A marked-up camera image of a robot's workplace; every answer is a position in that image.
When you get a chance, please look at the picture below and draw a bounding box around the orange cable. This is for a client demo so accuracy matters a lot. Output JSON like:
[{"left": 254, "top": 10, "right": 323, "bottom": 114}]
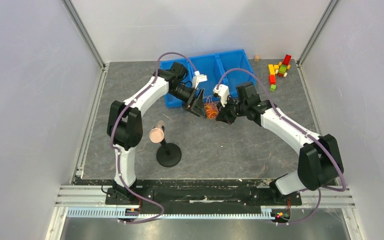
[{"left": 203, "top": 100, "right": 220, "bottom": 120}]

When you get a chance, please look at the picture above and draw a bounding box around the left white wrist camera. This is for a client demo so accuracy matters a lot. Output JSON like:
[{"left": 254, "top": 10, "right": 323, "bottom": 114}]
[{"left": 192, "top": 70, "right": 208, "bottom": 89}]

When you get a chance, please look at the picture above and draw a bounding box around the green cube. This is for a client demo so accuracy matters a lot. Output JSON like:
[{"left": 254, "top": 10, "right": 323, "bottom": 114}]
[{"left": 269, "top": 84, "right": 277, "bottom": 92}]

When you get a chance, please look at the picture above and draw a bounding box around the green block in pile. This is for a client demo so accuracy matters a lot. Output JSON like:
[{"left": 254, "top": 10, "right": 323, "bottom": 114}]
[{"left": 277, "top": 64, "right": 288, "bottom": 76}]

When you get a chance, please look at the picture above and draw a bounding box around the natural wooden cube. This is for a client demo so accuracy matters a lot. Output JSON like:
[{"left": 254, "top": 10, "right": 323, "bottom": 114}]
[{"left": 254, "top": 55, "right": 261, "bottom": 62}]

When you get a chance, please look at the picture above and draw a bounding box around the right blue plastic bin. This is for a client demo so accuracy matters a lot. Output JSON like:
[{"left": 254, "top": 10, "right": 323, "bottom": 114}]
[{"left": 217, "top": 49, "right": 257, "bottom": 98}]

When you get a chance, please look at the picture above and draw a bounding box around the tall red block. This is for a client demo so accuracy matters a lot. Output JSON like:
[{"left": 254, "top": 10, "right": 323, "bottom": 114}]
[{"left": 281, "top": 54, "right": 292, "bottom": 66}]

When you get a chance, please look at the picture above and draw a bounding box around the middle blue plastic bin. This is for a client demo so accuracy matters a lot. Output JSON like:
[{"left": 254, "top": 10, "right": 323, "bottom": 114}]
[{"left": 190, "top": 52, "right": 225, "bottom": 102}]

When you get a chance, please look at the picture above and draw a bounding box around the pink microphone on black stand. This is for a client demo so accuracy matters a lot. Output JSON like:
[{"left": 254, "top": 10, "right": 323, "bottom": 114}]
[{"left": 149, "top": 120, "right": 182, "bottom": 168}]

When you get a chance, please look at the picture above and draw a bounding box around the light blue cable comb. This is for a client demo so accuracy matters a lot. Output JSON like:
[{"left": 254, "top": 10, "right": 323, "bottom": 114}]
[{"left": 66, "top": 207, "right": 275, "bottom": 220}]

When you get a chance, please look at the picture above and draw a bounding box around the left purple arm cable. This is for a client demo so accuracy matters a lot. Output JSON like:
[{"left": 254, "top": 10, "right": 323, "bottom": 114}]
[{"left": 109, "top": 51, "right": 198, "bottom": 225}]

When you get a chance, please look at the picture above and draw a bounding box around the yellow block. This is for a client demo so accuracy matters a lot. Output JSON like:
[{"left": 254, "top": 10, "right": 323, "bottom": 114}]
[{"left": 268, "top": 64, "right": 276, "bottom": 75}]

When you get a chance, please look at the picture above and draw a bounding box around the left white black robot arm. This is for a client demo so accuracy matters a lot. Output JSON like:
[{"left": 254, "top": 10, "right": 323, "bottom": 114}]
[{"left": 107, "top": 61, "right": 208, "bottom": 204}]

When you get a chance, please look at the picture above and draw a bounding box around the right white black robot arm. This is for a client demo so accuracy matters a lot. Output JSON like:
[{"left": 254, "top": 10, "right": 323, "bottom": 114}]
[{"left": 213, "top": 81, "right": 344, "bottom": 204}]

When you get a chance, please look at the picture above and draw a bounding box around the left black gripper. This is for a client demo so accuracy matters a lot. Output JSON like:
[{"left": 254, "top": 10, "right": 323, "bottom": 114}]
[{"left": 168, "top": 84, "right": 206, "bottom": 119}]

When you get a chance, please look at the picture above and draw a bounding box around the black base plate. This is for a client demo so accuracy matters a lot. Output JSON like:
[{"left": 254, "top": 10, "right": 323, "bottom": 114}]
[{"left": 102, "top": 178, "right": 303, "bottom": 206}]

